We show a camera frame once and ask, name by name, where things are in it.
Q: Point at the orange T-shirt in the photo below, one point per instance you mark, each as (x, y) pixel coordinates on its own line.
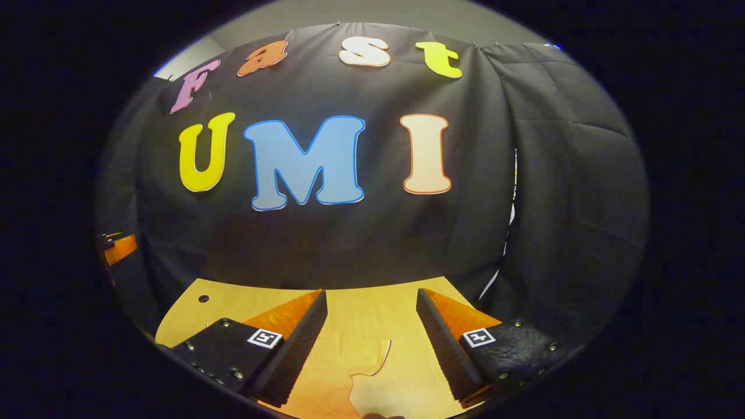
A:
(343, 378)

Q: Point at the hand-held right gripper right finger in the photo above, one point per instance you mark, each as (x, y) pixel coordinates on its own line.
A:
(445, 349)

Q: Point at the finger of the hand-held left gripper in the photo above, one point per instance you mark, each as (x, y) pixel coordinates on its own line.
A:
(121, 247)

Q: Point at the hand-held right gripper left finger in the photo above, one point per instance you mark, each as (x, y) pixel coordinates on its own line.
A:
(302, 349)

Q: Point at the black backdrop cloth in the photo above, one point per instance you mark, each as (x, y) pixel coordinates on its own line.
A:
(349, 244)

